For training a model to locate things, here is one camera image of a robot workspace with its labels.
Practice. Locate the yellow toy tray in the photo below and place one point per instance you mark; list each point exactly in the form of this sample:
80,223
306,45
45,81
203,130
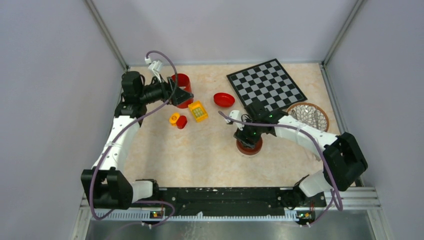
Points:
198,111

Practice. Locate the yellow toy block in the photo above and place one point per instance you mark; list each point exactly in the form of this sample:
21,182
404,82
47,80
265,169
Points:
174,118

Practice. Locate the red toy block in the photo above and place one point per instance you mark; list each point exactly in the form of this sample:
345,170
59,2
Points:
181,122

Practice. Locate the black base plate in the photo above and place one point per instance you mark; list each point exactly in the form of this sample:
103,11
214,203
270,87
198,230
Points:
233,201

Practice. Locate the red cylindrical cup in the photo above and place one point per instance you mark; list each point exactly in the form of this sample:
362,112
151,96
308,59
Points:
184,84

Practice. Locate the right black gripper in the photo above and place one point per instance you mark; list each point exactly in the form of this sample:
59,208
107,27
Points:
242,135

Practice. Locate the black white chessboard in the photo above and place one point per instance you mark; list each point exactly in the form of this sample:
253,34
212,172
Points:
267,82

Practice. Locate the patterned round plate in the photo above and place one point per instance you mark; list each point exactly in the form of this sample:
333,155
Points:
303,112

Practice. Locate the steel lunch box bowl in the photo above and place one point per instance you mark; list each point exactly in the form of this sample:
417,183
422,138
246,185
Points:
248,156

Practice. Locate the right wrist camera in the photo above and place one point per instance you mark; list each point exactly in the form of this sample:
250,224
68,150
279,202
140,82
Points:
234,115

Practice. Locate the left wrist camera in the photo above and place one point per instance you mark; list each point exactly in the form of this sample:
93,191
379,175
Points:
155,67

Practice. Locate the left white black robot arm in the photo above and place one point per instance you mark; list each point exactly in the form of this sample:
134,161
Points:
104,184

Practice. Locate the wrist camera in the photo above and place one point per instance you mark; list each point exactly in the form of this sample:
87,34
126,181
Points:
234,115
155,67

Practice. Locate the silver metal tongs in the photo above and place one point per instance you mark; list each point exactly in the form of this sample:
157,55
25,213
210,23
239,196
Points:
317,119

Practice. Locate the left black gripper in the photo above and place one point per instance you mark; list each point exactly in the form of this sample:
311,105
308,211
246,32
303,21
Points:
174,96

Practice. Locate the brown round lid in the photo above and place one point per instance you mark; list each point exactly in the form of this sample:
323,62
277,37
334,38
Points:
249,151

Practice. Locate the red oval dish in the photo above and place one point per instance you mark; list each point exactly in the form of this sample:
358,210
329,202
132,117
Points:
224,100

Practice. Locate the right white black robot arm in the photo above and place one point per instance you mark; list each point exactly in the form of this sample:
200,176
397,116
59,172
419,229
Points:
341,156

